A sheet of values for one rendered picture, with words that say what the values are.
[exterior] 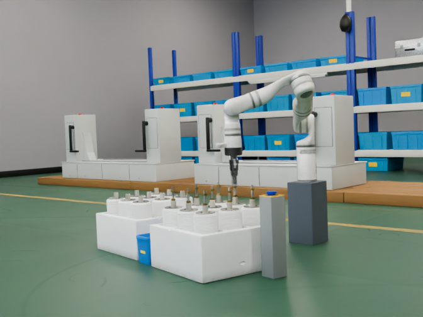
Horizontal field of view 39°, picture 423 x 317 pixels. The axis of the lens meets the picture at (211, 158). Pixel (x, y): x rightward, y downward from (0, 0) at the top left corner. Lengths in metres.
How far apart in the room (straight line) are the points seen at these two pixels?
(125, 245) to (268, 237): 0.78
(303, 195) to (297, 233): 0.19
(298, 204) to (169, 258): 0.78
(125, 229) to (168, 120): 3.27
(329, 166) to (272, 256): 2.36
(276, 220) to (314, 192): 0.65
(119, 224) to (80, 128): 4.24
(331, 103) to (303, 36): 7.79
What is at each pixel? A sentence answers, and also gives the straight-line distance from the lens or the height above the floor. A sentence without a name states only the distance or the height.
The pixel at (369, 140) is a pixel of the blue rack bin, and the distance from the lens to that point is 7.38.
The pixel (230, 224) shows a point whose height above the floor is 0.20.
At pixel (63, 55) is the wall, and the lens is 9.61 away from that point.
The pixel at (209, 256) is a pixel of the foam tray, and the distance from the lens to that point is 2.24.
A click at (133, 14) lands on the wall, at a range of 10.62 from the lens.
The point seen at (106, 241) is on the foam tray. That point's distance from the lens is 2.93.
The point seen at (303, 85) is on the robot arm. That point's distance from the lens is 2.50.
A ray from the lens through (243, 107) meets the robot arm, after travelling 2.48.
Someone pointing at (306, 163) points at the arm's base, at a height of 0.39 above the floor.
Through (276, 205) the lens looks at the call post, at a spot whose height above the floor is 0.28.
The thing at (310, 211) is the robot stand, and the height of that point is 0.16.
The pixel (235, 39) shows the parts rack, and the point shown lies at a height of 1.84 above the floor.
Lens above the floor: 0.57
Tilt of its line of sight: 3 degrees down
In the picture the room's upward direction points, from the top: 2 degrees counter-clockwise
